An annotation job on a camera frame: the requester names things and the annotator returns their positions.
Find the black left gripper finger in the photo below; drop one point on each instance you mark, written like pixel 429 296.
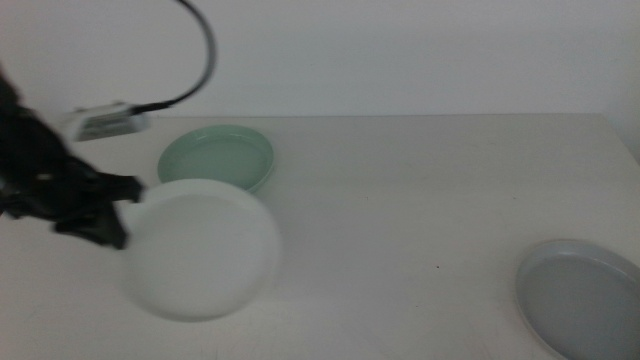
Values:
pixel 120 187
pixel 100 227

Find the mint green shallow bowl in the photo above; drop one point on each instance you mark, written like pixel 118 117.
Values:
pixel 215 155

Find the white shallow bowl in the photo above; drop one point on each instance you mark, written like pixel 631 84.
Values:
pixel 200 250

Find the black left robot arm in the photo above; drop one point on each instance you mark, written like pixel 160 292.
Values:
pixel 7 95

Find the grey shallow bowl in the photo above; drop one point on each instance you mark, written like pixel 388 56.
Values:
pixel 585 305

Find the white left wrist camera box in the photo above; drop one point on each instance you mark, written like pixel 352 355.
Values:
pixel 110 124

